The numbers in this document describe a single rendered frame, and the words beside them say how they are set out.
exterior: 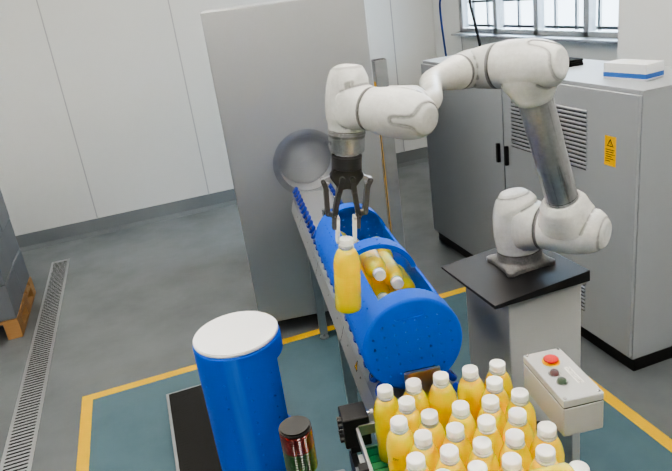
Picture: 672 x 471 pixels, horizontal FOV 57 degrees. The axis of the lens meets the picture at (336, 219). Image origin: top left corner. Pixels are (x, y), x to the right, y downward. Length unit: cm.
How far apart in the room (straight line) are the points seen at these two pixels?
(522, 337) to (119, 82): 510
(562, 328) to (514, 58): 103
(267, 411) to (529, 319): 94
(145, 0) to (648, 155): 484
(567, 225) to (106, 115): 524
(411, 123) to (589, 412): 78
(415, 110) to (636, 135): 187
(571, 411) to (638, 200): 177
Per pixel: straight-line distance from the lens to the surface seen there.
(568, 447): 176
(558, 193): 205
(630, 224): 324
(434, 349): 179
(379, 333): 171
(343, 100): 145
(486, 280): 225
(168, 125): 665
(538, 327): 232
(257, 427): 211
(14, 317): 502
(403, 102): 136
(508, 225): 221
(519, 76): 181
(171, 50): 658
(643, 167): 316
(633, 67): 331
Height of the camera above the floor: 203
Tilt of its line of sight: 20 degrees down
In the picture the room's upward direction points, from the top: 8 degrees counter-clockwise
